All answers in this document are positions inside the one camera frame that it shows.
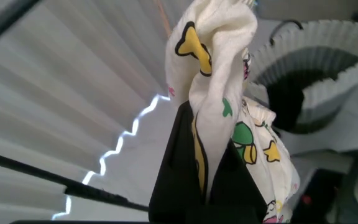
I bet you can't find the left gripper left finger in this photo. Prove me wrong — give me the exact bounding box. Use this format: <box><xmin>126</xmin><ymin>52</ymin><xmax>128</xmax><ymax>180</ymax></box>
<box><xmin>148</xmin><ymin>100</ymin><xmax>210</xmax><ymax>223</ymax></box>

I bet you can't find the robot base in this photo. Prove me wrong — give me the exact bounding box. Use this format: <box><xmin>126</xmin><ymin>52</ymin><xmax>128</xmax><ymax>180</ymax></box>
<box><xmin>290</xmin><ymin>124</ymin><xmax>358</xmax><ymax>224</ymax></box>

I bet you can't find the cream printed garment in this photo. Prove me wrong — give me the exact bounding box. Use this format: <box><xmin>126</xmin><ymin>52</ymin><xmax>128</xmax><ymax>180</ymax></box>
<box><xmin>165</xmin><ymin>0</ymin><xmax>301</xmax><ymax>223</ymax></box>

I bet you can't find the white curtain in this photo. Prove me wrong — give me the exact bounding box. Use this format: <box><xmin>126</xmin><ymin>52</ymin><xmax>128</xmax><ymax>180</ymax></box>
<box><xmin>0</xmin><ymin>0</ymin><xmax>198</xmax><ymax>220</ymax></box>

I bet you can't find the white laundry basket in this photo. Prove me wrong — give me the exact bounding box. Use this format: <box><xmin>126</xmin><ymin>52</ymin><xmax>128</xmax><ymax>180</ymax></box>
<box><xmin>244</xmin><ymin>18</ymin><xmax>358</xmax><ymax>156</ymax></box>

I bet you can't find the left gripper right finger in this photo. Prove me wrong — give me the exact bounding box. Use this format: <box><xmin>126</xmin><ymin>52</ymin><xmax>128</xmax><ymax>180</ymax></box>
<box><xmin>208</xmin><ymin>139</ymin><xmax>269</xmax><ymax>223</ymax></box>

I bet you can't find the black clothes rack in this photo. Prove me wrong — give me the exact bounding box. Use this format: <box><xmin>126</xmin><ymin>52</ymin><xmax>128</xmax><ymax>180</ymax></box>
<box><xmin>0</xmin><ymin>0</ymin><xmax>150</xmax><ymax>213</ymax></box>

